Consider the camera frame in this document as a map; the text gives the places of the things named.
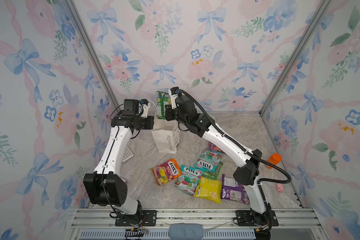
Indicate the white paper gift bag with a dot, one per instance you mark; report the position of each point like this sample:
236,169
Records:
166,135

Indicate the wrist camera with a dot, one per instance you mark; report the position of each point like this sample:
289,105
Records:
173,92
145,106

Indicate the teal red Fox's candy bag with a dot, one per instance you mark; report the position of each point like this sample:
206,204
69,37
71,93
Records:
188,181

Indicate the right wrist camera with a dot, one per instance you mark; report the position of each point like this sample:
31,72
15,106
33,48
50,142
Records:
173,92

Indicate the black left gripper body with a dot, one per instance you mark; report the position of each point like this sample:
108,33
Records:
145,123

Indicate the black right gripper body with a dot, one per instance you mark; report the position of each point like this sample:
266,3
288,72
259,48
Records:
171,116

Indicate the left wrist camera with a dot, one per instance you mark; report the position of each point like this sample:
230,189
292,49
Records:
145,106

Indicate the purple snack bag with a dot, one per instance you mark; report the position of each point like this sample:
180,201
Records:
233,191

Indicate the grey blue cushion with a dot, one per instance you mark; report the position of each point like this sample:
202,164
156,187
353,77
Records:
186,232

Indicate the purple pink Fox's candy bag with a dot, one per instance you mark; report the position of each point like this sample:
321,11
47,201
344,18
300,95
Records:
213,147

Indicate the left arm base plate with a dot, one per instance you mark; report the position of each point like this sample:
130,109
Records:
145,218

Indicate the aluminium rail frame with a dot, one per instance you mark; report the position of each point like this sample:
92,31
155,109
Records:
218,224

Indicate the white calculator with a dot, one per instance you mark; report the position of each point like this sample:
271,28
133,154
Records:
127,154

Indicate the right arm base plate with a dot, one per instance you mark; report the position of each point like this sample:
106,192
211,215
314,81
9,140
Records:
249,218

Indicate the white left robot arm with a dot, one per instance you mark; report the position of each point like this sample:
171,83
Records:
104,185

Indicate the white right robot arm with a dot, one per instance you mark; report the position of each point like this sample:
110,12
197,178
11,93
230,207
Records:
247,172

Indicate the orange Fox's candy bag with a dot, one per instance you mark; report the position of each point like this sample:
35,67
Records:
166,172

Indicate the orange bottle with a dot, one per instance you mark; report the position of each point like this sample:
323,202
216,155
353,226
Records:
274,159

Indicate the yellow snack bag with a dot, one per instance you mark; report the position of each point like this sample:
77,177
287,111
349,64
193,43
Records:
209,190

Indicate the green back-side snack bag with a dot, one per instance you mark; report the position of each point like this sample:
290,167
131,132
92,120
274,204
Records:
215,175

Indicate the pink small toy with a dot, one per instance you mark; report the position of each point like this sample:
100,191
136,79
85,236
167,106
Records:
280,188

